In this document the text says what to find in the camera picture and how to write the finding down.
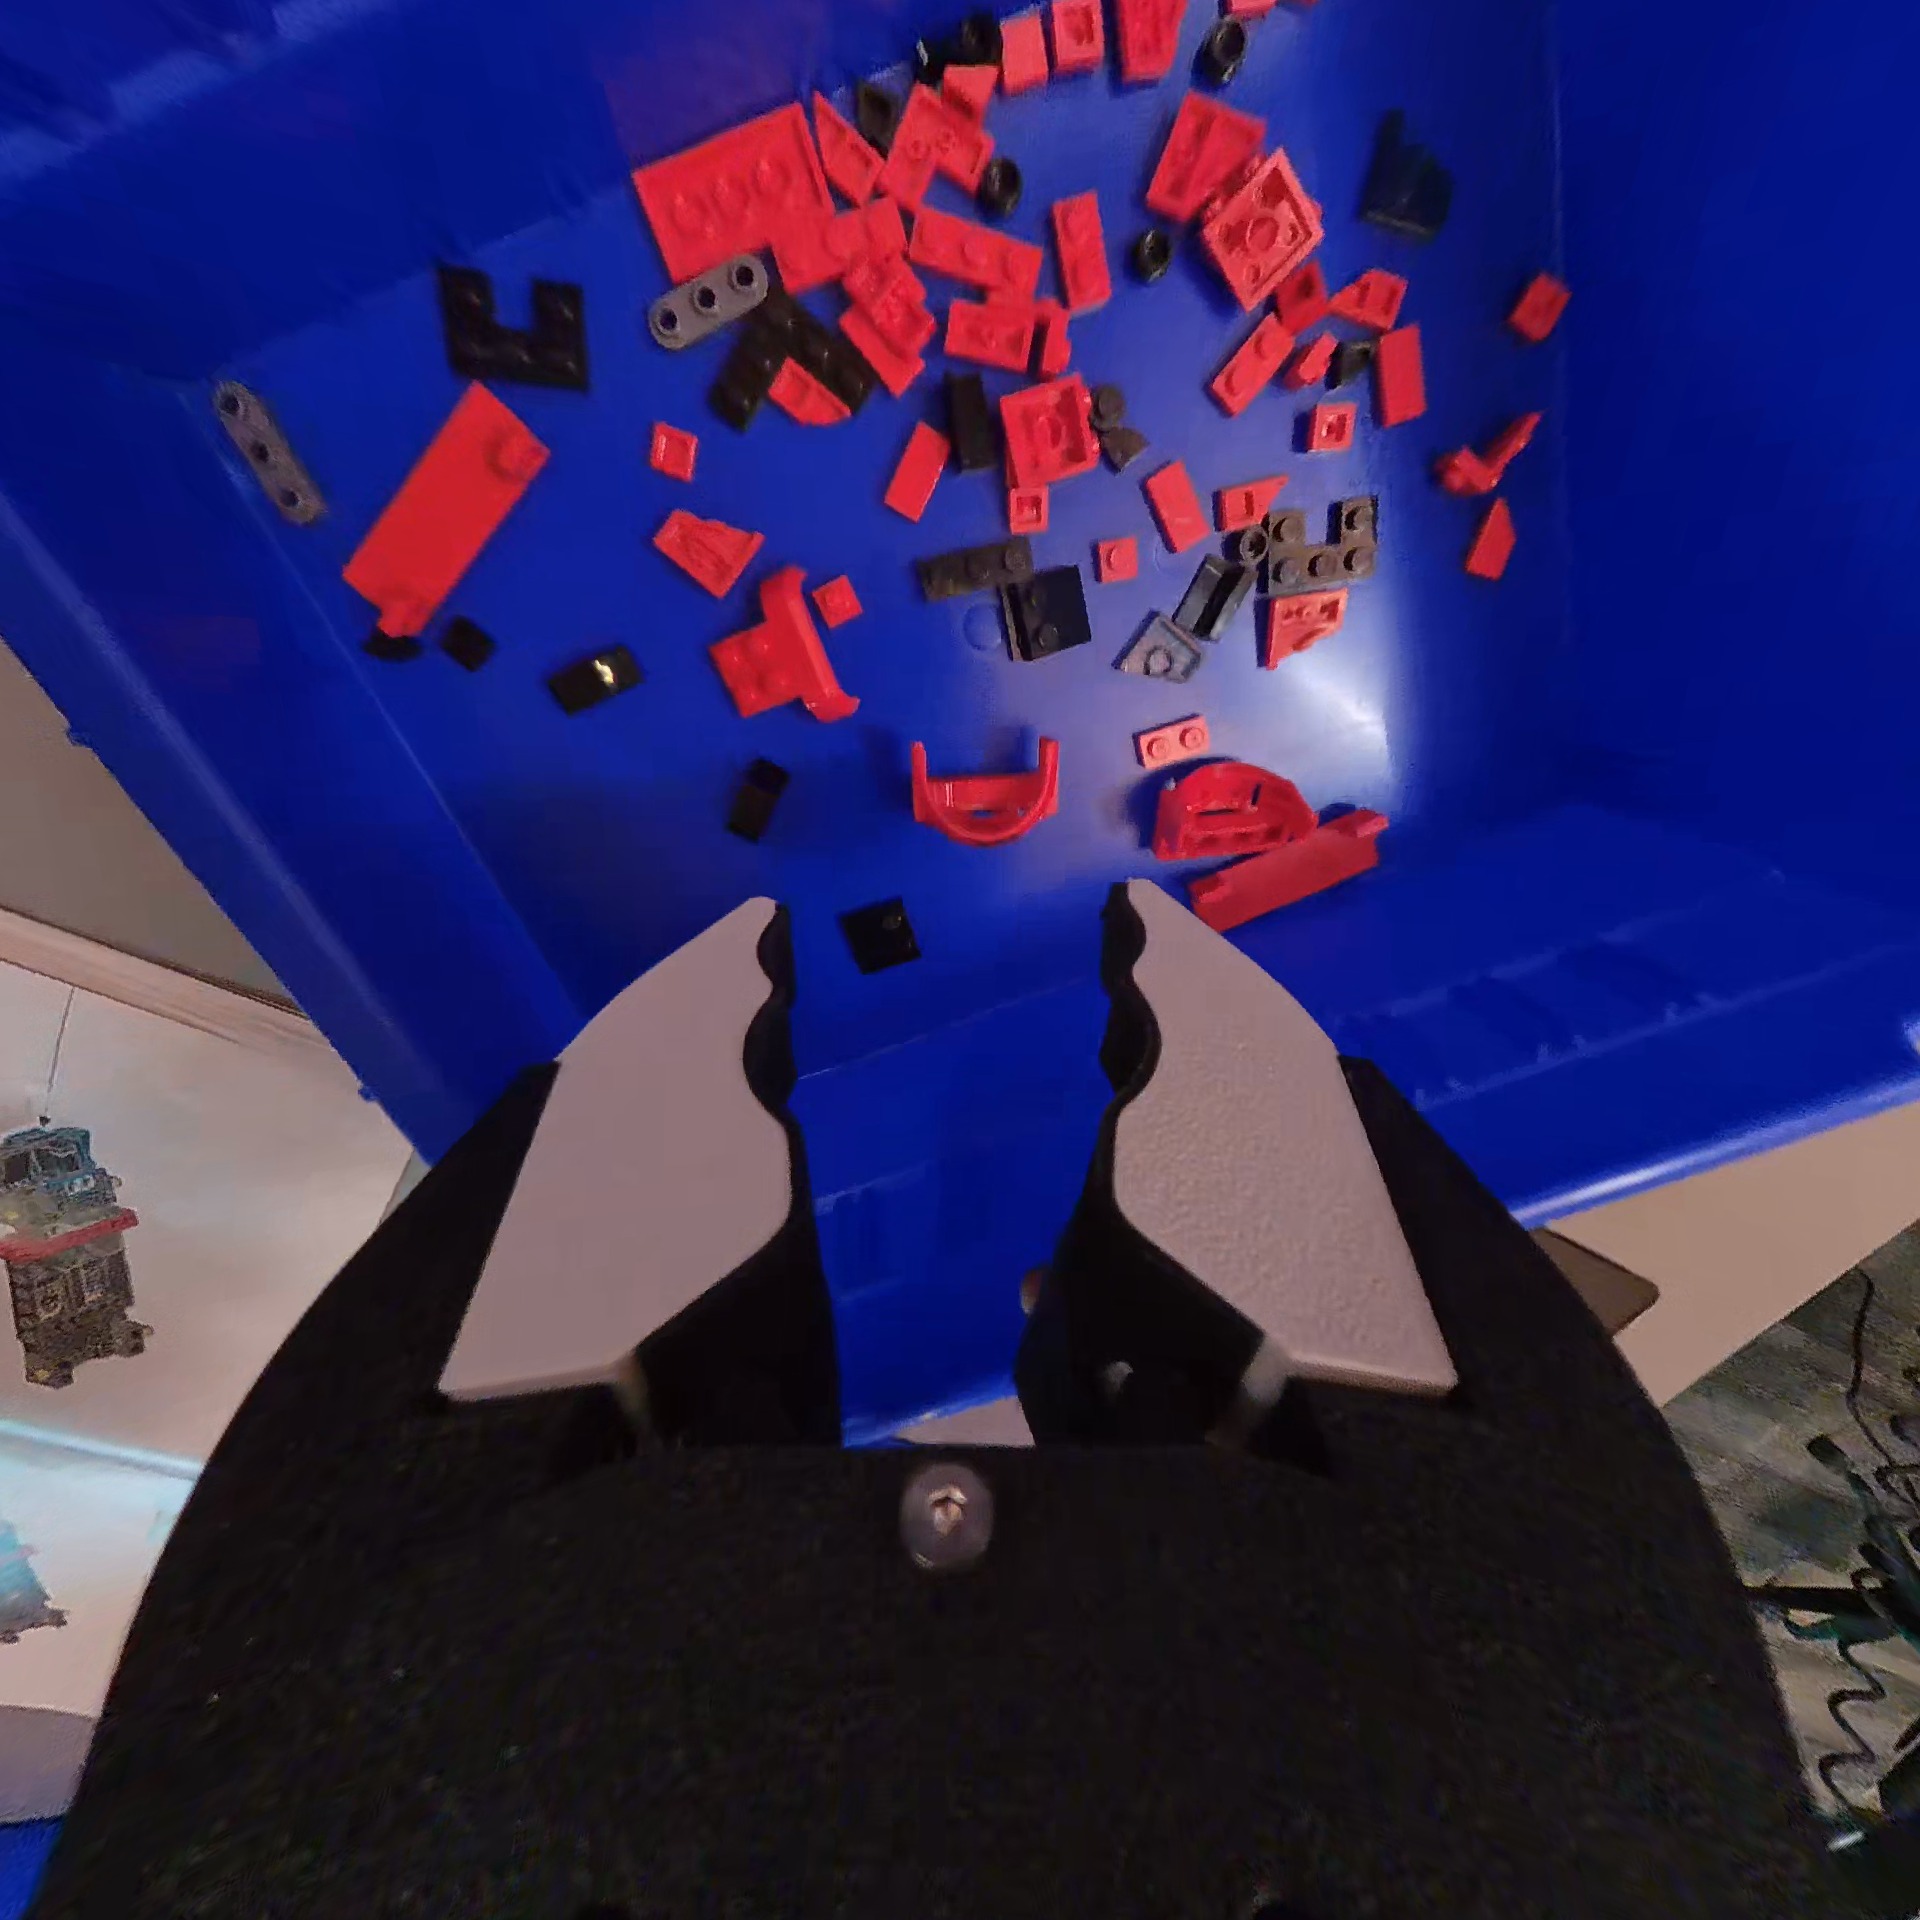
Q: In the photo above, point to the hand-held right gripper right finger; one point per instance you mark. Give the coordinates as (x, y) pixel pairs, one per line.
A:
(1277, 1201)

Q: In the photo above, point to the white instruction booklet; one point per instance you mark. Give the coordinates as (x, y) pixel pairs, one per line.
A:
(224, 1201)

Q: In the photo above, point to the scattered black lego pieces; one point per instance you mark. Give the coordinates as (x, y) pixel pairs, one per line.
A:
(510, 339)

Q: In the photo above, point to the grey three-hole lego plate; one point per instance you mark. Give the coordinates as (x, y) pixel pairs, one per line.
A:
(269, 450)
(709, 300)

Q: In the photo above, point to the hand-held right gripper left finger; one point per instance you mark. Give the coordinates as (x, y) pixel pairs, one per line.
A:
(630, 1201)

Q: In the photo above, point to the pile of red lego bricks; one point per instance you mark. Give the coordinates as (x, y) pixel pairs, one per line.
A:
(734, 194)

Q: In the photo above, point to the grey lego wedge plate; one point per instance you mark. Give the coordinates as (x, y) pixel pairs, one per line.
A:
(1157, 647)

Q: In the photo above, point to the red t-shaped lego piece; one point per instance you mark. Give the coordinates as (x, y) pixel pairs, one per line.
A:
(773, 661)

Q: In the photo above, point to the blue bin holding red bricks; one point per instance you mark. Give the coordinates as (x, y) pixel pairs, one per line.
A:
(1652, 599)

